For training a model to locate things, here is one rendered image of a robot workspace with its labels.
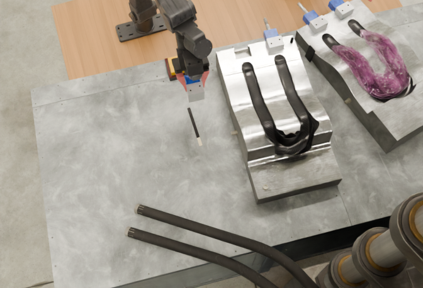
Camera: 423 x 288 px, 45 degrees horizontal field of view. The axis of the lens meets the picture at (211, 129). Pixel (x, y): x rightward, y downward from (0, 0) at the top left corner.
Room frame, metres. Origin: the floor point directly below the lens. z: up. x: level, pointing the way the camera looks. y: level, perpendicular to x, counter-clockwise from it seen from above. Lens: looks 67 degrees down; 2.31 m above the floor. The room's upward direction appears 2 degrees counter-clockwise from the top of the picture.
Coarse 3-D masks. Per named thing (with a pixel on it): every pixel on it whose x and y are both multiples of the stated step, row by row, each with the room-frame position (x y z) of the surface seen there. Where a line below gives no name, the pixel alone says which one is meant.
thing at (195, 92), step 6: (186, 78) 0.76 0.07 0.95; (186, 84) 0.74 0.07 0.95; (192, 84) 0.73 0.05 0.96; (198, 84) 0.73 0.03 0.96; (192, 90) 0.71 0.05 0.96; (198, 90) 0.71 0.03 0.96; (204, 90) 0.71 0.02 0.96; (192, 96) 0.70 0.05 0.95; (198, 96) 0.70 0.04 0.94; (204, 96) 0.71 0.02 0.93
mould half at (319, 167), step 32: (224, 64) 0.84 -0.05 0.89; (256, 64) 0.83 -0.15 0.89; (288, 64) 0.83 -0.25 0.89; (256, 128) 0.59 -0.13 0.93; (288, 128) 0.59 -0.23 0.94; (320, 128) 0.58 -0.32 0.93; (256, 160) 0.52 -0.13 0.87; (288, 160) 0.51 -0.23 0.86; (320, 160) 0.51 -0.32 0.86; (256, 192) 0.42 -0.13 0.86; (288, 192) 0.42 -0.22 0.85
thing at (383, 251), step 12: (420, 216) 0.17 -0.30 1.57; (420, 228) 0.15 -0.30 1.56; (384, 240) 0.17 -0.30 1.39; (372, 252) 0.16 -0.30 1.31; (384, 252) 0.15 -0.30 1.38; (396, 252) 0.14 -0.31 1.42; (324, 264) 0.22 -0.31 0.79; (348, 264) 0.17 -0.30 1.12; (384, 264) 0.14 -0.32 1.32; (396, 264) 0.14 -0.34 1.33; (312, 276) 0.18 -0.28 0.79; (324, 276) 0.18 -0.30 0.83; (348, 276) 0.15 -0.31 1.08; (360, 276) 0.14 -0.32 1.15
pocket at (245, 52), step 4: (240, 48) 0.90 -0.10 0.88; (244, 48) 0.90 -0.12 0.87; (248, 48) 0.90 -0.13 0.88; (236, 52) 0.89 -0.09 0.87; (240, 52) 0.90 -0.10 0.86; (244, 52) 0.90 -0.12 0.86; (248, 52) 0.90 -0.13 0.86; (236, 56) 0.88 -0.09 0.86; (240, 56) 0.88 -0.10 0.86; (244, 56) 0.88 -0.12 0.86; (248, 56) 0.88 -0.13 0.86
